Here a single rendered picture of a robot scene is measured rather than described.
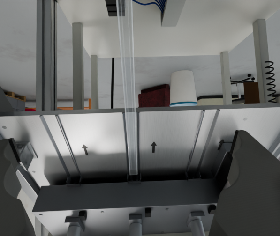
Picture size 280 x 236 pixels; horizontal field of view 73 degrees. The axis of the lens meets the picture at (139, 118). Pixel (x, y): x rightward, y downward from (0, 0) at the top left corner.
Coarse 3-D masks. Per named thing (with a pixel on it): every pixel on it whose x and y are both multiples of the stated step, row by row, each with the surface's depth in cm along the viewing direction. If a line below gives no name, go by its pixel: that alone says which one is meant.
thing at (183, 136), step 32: (0, 128) 27; (32, 128) 27; (64, 128) 27; (96, 128) 27; (160, 128) 28; (192, 128) 28; (224, 128) 29; (256, 128) 29; (32, 160) 32; (64, 160) 32; (96, 160) 32; (128, 160) 33; (160, 160) 33; (192, 160) 34
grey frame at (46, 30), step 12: (48, 0) 51; (48, 12) 51; (48, 24) 51; (36, 36) 50; (48, 36) 50; (36, 48) 50; (48, 48) 50; (36, 60) 50; (48, 60) 50; (36, 72) 50; (48, 72) 50; (36, 84) 49; (48, 84) 49; (36, 96) 49; (48, 96) 49; (36, 108) 49; (48, 108) 49; (36, 228) 46
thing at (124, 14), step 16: (128, 0) 16; (128, 16) 17; (128, 32) 18; (128, 48) 19; (128, 64) 20; (128, 80) 21; (128, 96) 23; (128, 112) 24; (128, 128) 26; (128, 144) 28
